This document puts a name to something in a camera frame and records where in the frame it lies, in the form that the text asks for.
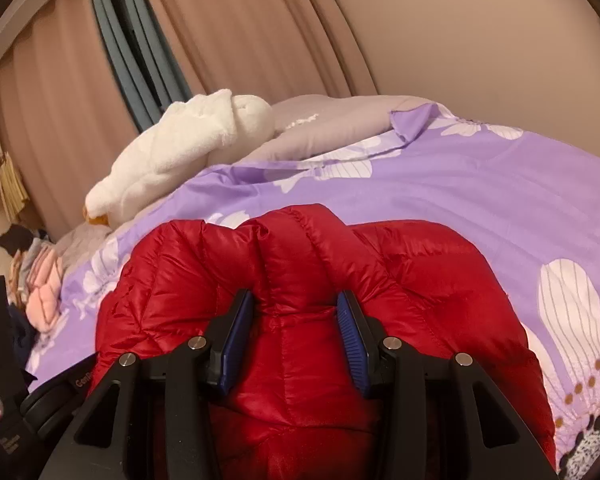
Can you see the beige curtain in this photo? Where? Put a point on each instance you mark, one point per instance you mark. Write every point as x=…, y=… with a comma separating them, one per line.
x=240, y=25

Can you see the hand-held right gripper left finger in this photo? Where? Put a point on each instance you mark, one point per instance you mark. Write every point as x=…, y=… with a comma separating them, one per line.
x=237, y=341

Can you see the pink garment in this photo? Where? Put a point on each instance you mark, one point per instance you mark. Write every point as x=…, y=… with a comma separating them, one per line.
x=45, y=290

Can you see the purple floral bed sheet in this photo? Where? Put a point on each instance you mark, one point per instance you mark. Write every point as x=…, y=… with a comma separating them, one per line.
x=430, y=185

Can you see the red down jacket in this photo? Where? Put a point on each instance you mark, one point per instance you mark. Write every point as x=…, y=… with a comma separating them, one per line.
x=300, y=270

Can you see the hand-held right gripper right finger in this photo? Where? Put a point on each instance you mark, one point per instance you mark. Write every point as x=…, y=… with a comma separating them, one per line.
x=352, y=346

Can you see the dark blue garment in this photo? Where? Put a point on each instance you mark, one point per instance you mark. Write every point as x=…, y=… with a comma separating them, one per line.
x=22, y=332

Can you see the tan plaid cloth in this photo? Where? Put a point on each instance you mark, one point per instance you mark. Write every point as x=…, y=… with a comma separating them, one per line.
x=12, y=187

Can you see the black cloth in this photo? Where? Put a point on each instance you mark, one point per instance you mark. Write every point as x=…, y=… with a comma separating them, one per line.
x=15, y=239

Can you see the white plush duck toy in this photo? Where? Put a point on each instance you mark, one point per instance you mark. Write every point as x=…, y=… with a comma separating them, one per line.
x=175, y=160

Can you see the light grey blanket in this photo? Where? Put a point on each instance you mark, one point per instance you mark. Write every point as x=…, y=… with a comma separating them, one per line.
x=80, y=245

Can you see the blue-grey curtain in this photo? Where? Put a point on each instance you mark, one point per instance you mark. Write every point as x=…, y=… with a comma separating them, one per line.
x=140, y=60

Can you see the grey pillow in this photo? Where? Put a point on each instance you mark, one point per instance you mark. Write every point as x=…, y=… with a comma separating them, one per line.
x=325, y=125

